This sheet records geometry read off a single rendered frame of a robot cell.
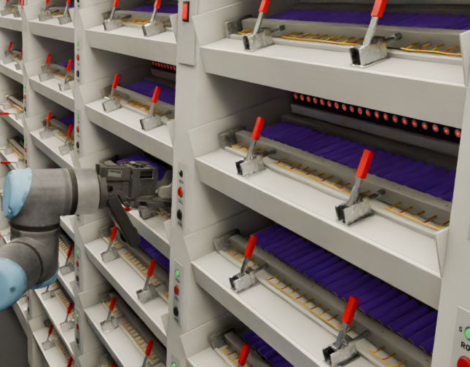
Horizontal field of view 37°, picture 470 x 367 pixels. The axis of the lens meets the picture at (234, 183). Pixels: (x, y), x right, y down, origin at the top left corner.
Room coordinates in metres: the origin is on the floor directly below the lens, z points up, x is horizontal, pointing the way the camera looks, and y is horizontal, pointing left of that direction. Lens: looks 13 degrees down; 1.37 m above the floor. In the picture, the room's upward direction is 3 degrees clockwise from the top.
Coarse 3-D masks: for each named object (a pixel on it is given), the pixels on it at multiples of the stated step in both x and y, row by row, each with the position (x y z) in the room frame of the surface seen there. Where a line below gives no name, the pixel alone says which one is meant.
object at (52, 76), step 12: (36, 60) 2.44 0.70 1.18; (48, 60) 2.30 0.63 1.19; (60, 60) 2.48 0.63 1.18; (72, 60) 2.07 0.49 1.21; (36, 72) 2.44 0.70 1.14; (48, 72) 2.30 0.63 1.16; (60, 72) 2.31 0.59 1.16; (72, 72) 2.19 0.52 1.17; (36, 84) 2.34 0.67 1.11; (48, 84) 2.21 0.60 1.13; (60, 84) 2.05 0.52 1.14; (72, 84) 1.90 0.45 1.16; (48, 96) 2.22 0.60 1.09; (60, 96) 2.05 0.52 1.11; (72, 96) 1.95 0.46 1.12; (72, 108) 1.96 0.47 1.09
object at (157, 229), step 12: (120, 144) 1.86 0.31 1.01; (132, 144) 1.88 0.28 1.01; (96, 156) 1.83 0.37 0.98; (108, 156) 1.84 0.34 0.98; (120, 156) 1.86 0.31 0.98; (144, 156) 1.87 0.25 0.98; (132, 216) 1.48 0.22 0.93; (156, 216) 1.44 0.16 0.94; (144, 228) 1.41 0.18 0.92; (156, 228) 1.38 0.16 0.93; (168, 228) 1.28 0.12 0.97; (156, 240) 1.36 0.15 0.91; (168, 240) 1.28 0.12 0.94; (168, 252) 1.31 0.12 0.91
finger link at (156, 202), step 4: (152, 200) 1.33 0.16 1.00; (156, 200) 1.33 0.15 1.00; (160, 200) 1.34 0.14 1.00; (164, 200) 1.34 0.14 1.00; (168, 200) 1.35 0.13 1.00; (144, 204) 1.34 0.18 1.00; (148, 204) 1.33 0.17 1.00; (152, 204) 1.33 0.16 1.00; (156, 204) 1.33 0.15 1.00; (160, 204) 1.34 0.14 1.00; (164, 204) 1.34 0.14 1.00; (168, 204) 1.35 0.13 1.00
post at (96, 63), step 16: (96, 0) 1.83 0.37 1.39; (80, 32) 1.85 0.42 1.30; (96, 48) 1.83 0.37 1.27; (96, 64) 1.83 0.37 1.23; (112, 64) 1.85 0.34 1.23; (128, 64) 1.87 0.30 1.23; (144, 64) 1.89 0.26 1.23; (80, 96) 1.85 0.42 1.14; (96, 128) 1.83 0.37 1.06; (96, 144) 1.83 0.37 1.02; (112, 144) 1.85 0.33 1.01; (80, 224) 1.84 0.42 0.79; (80, 240) 1.84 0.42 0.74; (96, 272) 1.83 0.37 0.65; (80, 304) 1.84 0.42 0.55; (96, 336) 1.83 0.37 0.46; (80, 352) 1.84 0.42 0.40
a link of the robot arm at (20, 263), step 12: (0, 252) 1.13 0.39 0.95; (12, 252) 1.14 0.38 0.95; (24, 252) 1.16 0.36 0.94; (36, 252) 1.19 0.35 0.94; (0, 264) 1.09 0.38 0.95; (12, 264) 1.11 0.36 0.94; (24, 264) 1.13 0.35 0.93; (36, 264) 1.17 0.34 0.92; (0, 276) 1.08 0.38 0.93; (12, 276) 1.09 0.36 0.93; (24, 276) 1.11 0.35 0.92; (36, 276) 1.17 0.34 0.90; (0, 288) 1.08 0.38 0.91; (12, 288) 1.08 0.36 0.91; (24, 288) 1.11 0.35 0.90; (0, 300) 1.08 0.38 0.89; (12, 300) 1.08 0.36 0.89
